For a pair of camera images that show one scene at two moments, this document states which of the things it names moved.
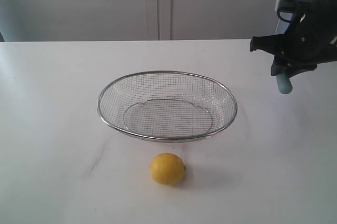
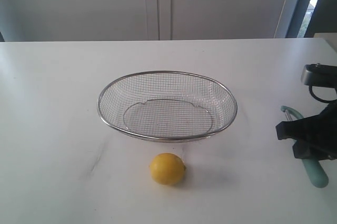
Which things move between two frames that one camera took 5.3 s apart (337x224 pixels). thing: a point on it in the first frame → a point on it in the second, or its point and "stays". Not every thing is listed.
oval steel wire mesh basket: x=168 y=106 stays
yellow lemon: x=167 y=168 stays
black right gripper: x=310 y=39 → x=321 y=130
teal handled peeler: x=284 y=84 → x=314 y=168
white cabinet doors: x=78 y=6 stays
